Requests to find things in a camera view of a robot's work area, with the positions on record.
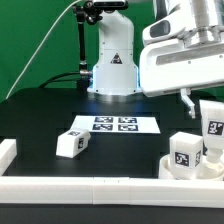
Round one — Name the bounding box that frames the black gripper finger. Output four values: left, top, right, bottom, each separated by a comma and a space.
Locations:
180, 88, 196, 119

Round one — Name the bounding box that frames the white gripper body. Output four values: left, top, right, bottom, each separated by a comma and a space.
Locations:
139, 18, 224, 97

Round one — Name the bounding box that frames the white round stool seat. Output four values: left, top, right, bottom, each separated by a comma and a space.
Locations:
158, 155, 224, 181

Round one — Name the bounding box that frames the white paper with tags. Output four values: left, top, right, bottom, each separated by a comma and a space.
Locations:
71, 115, 160, 134

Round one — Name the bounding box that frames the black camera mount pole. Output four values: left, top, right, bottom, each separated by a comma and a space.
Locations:
73, 6, 91, 91

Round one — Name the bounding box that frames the black camera on pole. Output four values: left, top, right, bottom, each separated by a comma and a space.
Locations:
84, 0, 128, 10

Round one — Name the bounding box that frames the white cable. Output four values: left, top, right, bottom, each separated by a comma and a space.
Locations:
5, 0, 84, 101

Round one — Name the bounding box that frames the black cable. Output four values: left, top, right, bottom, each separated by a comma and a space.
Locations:
38, 72, 84, 90

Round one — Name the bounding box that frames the white U-shaped fence frame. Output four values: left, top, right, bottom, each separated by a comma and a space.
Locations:
0, 139, 224, 208

